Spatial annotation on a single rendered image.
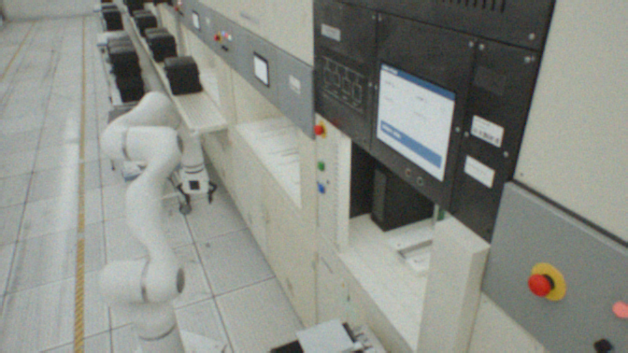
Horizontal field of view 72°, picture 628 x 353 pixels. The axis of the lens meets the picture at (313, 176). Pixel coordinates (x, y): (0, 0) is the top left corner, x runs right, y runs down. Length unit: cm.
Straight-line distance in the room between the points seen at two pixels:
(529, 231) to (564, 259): 8
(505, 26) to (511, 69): 8
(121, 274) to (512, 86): 106
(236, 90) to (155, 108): 160
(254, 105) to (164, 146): 179
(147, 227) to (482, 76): 92
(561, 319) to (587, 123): 35
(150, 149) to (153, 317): 48
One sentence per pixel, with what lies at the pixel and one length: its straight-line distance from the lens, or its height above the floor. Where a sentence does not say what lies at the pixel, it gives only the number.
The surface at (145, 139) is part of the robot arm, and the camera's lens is 128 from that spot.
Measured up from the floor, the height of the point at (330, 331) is 108.
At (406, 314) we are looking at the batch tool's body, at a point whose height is 87.
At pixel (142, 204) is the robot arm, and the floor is 134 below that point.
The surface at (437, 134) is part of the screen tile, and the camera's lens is 102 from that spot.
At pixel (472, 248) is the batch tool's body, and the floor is 140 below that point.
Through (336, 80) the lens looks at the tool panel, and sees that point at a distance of 141.
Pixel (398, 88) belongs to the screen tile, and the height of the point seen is 164.
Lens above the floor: 198
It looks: 29 degrees down
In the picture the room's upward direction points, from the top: 1 degrees counter-clockwise
